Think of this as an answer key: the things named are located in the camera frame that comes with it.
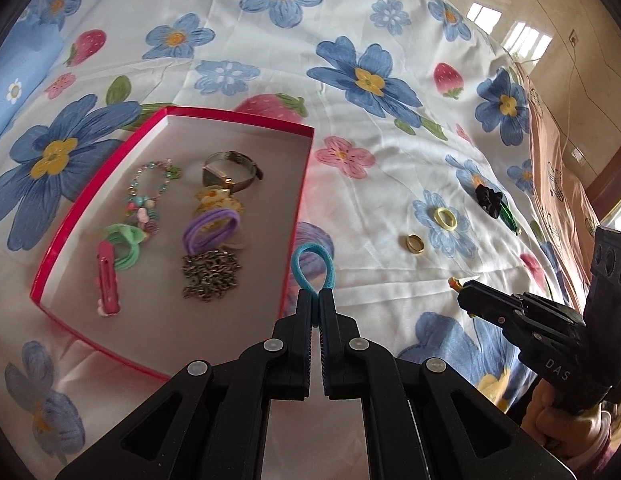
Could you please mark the light blue pillow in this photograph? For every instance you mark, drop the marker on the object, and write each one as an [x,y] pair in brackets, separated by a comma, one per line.
[26,57]

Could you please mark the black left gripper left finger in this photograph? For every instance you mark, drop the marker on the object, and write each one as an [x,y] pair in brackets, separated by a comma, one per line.
[208,421]

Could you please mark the yellow hair claw clip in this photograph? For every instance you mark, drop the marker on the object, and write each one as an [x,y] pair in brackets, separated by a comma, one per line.
[215,197]

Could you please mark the right hand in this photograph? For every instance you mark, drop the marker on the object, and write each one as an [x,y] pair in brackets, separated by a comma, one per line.
[566,436]

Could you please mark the red shallow jewelry box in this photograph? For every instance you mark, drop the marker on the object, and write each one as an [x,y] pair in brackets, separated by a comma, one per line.
[158,329]

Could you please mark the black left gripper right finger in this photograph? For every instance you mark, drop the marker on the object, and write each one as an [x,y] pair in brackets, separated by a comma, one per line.
[423,421]

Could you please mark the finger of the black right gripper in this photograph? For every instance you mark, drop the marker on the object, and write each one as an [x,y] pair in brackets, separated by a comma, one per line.
[486,302]

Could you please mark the black scrunchie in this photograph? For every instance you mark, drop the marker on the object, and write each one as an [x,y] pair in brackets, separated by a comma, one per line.
[491,201]

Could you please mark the pink hair clip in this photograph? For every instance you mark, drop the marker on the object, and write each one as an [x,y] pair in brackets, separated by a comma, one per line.
[109,301]

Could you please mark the gold wristwatch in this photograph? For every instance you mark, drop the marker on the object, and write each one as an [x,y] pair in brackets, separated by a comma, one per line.
[230,170]

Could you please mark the pink printed cloth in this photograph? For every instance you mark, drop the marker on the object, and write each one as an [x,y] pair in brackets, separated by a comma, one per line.
[565,213]

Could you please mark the floral white bedspread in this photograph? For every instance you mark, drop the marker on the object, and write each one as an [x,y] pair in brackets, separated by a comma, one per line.
[412,107]

